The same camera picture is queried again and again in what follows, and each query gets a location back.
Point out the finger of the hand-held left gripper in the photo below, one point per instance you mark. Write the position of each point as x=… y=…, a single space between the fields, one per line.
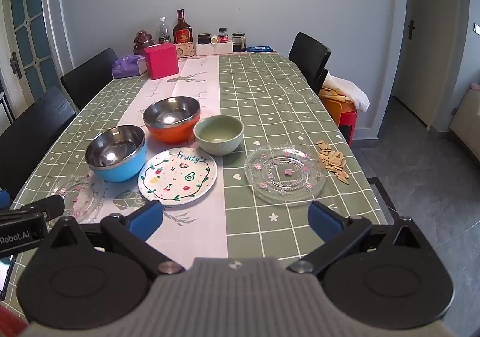
x=45 y=206

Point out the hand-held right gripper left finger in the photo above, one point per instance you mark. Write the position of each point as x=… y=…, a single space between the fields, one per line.
x=144 y=219

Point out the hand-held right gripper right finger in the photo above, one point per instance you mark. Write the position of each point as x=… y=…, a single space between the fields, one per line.
x=327 y=219

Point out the small clear glass plate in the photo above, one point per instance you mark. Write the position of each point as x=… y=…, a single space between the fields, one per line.
x=80 y=196

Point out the white fruit print plate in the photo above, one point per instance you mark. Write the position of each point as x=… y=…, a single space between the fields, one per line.
x=176 y=176

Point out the blue steel bowl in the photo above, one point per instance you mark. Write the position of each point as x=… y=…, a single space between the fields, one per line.
x=120 y=168

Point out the large clear glass plate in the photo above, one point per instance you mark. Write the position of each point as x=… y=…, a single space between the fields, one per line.
x=285 y=176

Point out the orange steel bowl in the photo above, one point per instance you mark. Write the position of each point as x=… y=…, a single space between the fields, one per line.
x=170 y=132

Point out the green ceramic bowl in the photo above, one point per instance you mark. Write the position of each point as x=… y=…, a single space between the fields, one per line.
x=221 y=144

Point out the smartphone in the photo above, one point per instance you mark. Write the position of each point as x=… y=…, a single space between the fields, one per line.
x=5 y=279

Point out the pile of melon seeds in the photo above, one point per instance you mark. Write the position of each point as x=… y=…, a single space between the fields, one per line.
x=333 y=162

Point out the black chair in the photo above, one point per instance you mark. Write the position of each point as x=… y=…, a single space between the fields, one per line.
x=90 y=78
x=307 y=56
x=33 y=134

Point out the red cloth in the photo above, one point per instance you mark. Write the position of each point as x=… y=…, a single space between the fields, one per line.
x=9 y=322

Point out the red plastic stool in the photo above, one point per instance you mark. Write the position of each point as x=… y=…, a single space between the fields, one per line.
x=348 y=121

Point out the orange plastic stool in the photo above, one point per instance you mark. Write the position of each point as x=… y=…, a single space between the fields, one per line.
x=332 y=108

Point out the green checked tablecloth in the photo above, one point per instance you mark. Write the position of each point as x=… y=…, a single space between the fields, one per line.
x=262 y=97

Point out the purple tissue pack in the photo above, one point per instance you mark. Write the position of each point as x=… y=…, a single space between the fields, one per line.
x=127 y=67

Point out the pink box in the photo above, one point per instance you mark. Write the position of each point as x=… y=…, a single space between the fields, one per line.
x=161 y=63

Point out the wooden radio box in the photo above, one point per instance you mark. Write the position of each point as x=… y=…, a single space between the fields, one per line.
x=185 y=50

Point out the brown figurine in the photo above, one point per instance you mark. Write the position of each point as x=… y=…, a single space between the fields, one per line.
x=143 y=42

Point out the white box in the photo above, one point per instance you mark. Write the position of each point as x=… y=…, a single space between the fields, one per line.
x=205 y=49
x=225 y=48

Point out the blue packet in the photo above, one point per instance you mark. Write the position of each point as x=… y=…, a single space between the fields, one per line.
x=258 y=48

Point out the white glass panel door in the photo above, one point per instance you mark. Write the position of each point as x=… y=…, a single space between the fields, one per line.
x=26 y=22

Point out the clear water bottle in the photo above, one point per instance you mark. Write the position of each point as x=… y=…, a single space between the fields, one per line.
x=164 y=33

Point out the black lidded jar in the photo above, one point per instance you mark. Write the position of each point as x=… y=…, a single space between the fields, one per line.
x=204 y=39

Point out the brown liquor bottle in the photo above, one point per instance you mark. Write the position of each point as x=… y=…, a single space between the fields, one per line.
x=182 y=31

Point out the dark glass jar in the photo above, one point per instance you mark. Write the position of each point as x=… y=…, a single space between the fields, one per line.
x=239 y=42

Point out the small red label bottle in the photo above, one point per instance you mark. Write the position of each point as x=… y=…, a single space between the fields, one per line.
x=223 y=37

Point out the grey door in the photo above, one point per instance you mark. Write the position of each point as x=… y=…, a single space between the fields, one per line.
x=423 y=41

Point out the wall light switch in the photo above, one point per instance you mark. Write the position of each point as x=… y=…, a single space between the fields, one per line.
x=476 y=28

